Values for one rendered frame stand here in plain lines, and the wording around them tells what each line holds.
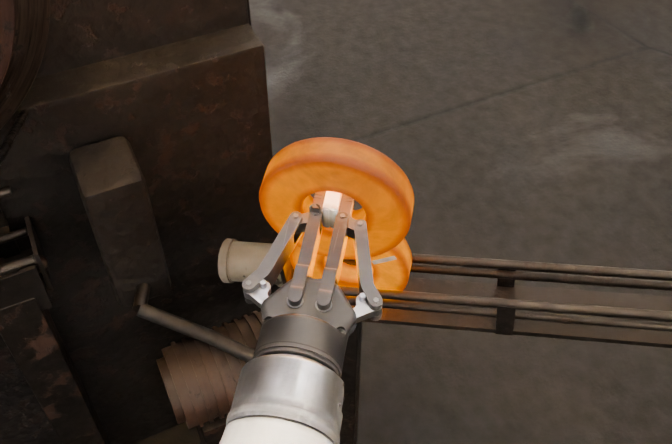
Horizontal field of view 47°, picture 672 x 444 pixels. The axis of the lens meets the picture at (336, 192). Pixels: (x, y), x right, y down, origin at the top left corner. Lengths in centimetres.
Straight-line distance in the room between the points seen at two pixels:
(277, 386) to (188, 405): 53
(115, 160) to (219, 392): 36
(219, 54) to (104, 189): 23
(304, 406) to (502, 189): 156
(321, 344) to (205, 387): 51
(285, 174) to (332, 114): 154
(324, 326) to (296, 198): 17
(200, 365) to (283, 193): 42
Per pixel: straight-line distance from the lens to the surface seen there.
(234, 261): 102
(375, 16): 269
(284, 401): 60
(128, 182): 99
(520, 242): 198
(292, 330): 64
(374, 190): 73
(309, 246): 71
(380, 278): 98
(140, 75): 103
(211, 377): 112
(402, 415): 167
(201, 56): 104
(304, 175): 74
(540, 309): 98
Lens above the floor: 148
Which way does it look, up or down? 46 degrees down
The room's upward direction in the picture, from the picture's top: straight up
